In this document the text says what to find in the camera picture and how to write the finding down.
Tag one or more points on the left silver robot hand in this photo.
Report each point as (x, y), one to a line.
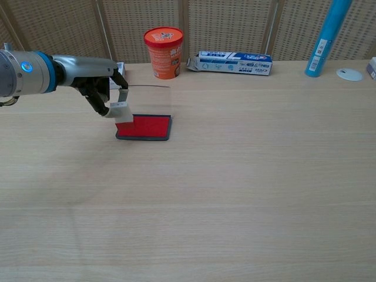
(85, 70)

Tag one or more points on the white red-faced stamp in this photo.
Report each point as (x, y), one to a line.
(123, 113)

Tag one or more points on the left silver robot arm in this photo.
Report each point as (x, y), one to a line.
(23, 73)

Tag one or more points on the small white printed box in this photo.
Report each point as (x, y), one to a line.
(122, 69)

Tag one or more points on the orange instant noodle cup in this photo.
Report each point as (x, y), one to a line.
(164, 55)

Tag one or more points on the red ink pad with lid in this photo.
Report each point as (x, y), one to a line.
(149, 127)

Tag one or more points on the white blue toothpaste box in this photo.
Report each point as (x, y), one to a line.
(232, 63)

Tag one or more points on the wicker folding screen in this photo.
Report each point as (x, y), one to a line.
(235, 26)

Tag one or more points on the tall blue cylinder tube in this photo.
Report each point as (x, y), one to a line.
(324, 41)

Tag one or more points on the white round disc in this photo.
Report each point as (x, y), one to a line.
(349, 75)

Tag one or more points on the small purple white box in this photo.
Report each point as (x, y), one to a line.
(372, 67)

